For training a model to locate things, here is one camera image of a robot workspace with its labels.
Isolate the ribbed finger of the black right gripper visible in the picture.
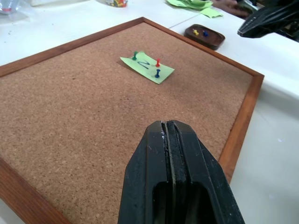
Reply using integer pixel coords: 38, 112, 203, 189
242, 0, 299, 26

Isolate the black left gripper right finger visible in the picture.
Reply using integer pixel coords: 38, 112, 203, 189
165, 119, 246, 224

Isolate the smooth finger of the black right gripper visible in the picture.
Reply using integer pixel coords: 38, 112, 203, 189
237, 13, 299, 39

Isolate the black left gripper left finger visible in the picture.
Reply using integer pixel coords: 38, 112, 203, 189
118, 120, 176, 224

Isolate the light green paper piece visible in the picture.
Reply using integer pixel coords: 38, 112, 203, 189
200, 7, 225, 20

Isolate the wood-framed cork board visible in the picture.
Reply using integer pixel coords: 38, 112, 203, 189
0, 16, 265, 224

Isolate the green sticky note with writing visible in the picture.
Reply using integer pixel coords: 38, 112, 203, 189
120, 51, 176, 85

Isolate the container of coloured pins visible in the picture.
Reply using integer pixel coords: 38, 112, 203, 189
104, 0, 129, 8

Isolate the person's bare hand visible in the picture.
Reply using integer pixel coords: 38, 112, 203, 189
213, 0, 249, 18

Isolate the dark brown wooden tray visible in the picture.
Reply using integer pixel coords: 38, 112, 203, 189
183, 23, 227, 50

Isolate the stack of green sticky notes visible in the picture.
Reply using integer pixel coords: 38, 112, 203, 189
166, 0, 214, 11

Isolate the clear plastic bag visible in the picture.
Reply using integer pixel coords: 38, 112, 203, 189
0, 0, 34, 19

